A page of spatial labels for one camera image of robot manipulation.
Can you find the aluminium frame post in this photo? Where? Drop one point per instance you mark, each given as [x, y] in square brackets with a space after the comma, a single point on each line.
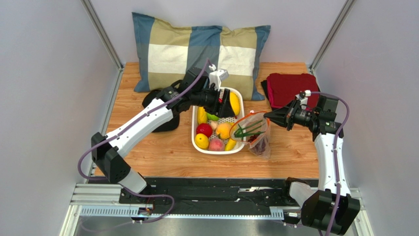
[102, 33]
[341, 17]

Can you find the red apple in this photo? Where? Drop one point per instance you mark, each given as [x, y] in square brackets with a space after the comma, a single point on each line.
[204, 128]

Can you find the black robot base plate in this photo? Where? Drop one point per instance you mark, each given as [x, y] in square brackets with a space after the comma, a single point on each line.
[213, 196]

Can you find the black embroidered cap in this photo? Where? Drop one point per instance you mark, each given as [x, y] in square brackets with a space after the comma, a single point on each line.
[166, 127]

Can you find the yellow lemon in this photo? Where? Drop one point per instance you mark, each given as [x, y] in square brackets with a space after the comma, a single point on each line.
[202, 141]

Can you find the red folded cloth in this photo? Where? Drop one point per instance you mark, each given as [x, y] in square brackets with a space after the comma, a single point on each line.
[277, 76]

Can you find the left aluminium frame post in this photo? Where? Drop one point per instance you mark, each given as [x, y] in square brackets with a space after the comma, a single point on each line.
[102, 33]

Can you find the orange yellow peach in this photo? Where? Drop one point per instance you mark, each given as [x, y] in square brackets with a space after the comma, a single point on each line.
[223, 130]

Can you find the white perforated plastic basket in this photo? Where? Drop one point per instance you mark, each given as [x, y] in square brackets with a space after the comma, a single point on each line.
[239, 145]

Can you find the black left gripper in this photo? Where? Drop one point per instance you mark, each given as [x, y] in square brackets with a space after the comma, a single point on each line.
[226, 110]

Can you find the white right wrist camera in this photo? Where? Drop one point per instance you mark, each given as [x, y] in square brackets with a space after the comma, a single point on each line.
[302, 97]

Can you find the beige garlic bulb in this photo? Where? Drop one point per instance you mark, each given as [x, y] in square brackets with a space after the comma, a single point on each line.
[213, 124]

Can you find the blue beige checked pillow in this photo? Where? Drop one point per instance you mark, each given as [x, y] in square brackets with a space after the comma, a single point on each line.
[166, 52]

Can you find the dark red grape bunch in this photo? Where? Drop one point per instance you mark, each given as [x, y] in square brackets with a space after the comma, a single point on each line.
[259, 145]

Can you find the green apple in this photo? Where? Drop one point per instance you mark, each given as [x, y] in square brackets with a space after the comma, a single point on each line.
[212, 117]

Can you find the green scallion bunch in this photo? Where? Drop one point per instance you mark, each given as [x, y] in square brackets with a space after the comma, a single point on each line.
[247, 129]

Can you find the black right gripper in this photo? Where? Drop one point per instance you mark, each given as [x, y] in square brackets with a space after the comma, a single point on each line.
[289, 116]

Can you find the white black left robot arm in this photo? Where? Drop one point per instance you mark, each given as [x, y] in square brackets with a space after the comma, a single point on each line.
[197, 88]

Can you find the yellow mango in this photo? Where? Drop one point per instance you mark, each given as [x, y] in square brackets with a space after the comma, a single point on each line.
[235, 103]

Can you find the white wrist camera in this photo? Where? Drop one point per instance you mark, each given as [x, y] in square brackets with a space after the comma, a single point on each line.
[216, 76]
[302, 97]

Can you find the right aluminium frame post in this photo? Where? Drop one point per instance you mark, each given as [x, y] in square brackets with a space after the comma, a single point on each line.
[341, 17]

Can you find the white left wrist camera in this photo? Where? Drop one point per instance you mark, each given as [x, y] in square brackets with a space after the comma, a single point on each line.
[216, 76]

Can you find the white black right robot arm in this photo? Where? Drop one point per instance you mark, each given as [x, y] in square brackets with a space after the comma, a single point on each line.
[331, 208]

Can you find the clear zip top bag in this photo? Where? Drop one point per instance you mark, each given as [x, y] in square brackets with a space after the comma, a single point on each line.
[251, 117]

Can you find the yellow corn cob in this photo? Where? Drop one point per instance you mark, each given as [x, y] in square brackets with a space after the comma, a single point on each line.
[202, 116]

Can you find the aluminium front rail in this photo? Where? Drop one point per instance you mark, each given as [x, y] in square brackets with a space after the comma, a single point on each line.
[100, 200]

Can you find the yellow banana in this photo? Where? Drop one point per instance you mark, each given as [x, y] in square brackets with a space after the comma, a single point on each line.
[230, 145]

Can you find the pink peach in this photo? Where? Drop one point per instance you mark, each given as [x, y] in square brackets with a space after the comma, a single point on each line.
[216, 144]

